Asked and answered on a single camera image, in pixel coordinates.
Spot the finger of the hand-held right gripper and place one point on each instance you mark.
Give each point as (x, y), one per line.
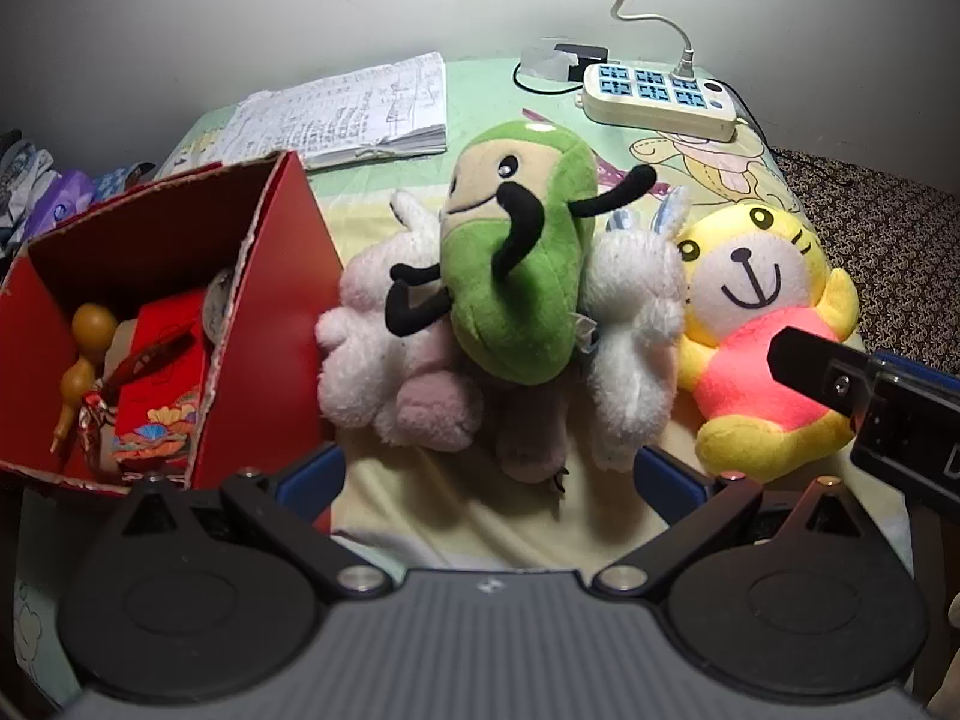
(915, 371)
(814, 367)

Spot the black plug adapter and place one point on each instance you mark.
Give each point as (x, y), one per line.
(589, 56)

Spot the white power strip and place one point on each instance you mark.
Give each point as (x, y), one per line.
(660, 109)

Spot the yellow plush tiger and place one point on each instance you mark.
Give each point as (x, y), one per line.
(742, 270)

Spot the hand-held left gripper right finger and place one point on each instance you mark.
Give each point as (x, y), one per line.
(667, 484)

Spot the pile of clothes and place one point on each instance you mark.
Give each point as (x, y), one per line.
(19, 172)

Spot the green plush toy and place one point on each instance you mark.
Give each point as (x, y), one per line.
(517, 292)

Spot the purple tissue pack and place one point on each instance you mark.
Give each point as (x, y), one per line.
(64, 202)

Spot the pink plush bear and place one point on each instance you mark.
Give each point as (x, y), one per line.
(360, 360)

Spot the dark patterned cloth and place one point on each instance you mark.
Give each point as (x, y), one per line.
(885, 240)

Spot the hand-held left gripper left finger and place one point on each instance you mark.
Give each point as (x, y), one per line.
(311, 480)

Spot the red cardboard box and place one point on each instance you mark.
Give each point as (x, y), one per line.
(285, 277)

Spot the handwritten paper stack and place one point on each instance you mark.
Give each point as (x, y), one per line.
(360, 109)

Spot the white plush rabbit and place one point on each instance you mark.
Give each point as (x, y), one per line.
(630, 390)

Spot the yellow gourd ornament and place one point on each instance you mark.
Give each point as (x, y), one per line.
(94, 326)

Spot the red patterned gift packet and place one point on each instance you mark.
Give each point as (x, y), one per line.
(161, 382)

